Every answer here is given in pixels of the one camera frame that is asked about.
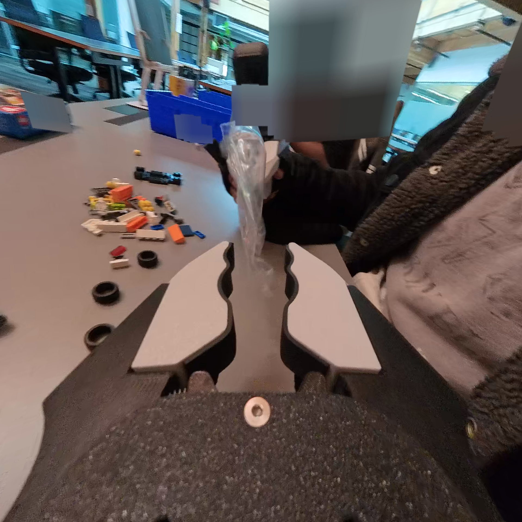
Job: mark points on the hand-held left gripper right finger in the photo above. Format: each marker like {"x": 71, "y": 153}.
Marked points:
{"x": 330, "y": 318}

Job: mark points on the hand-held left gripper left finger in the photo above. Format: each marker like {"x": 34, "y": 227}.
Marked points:
{"x": 187, "y": 318}

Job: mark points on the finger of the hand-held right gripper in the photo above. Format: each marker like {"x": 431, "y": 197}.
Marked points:
{"x": 272, "y": 157}

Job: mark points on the clear plastic bag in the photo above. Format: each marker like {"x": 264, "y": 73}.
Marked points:
{"x": 246, "y": 183}

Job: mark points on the black lego tire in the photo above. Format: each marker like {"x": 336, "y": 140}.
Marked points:
{"x": 96, "y": 295}
{"x": 87, "y": 338}
{"x": 2, "y": 322}
{"x": 140, "y": 261}

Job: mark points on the black lego chassis piece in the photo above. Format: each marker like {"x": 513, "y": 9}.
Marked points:
{"x": 158, "y": 176}

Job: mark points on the small white lego piece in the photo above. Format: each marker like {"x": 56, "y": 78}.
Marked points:
{"x": 119, "y": 263}

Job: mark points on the small red lego piece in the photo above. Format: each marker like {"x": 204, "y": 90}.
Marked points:
{"x": 118, "y": 251}

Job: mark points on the pile of lego pieces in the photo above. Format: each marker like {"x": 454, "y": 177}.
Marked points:
{"x": 134, "y": 212}

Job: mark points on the blue lego set box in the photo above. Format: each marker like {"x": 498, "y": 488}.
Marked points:
{"x": 14, "y": 118}

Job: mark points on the blue plastic bin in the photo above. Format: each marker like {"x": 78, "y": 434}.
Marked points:
{"x": 163, "y": 110}

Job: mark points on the yellow purple box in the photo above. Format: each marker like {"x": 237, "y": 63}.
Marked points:
{"x": 181, "y": 85}

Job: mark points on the black table cover panel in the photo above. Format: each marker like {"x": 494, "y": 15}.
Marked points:
{"x": 126, "y": 118}

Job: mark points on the grey printed sweatshirt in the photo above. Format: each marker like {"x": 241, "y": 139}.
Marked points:
{"x": 448, "y": 285}

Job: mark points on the dark board on easel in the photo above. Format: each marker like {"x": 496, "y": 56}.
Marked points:
{"x": 153, "y": 32}

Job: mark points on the wooden desk black legs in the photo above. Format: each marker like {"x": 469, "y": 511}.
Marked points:
{"x": 81, "y": 43}

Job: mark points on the black office chair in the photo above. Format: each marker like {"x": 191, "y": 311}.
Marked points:
{"x": 53, "y": 71}

